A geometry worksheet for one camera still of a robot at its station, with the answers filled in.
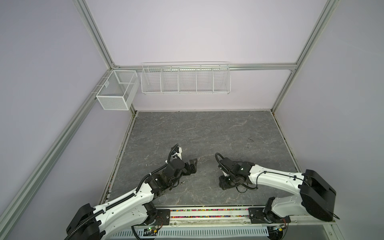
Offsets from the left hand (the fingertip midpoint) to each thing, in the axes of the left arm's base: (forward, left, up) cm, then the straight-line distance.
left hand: (190, 163), depth 79 cm
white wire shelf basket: (+53, +1, +17) cm, 56 cm away
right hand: (-10, -17, -11) cm, 23 cm away
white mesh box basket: (+51, +47, +12) cm, 70 cm away
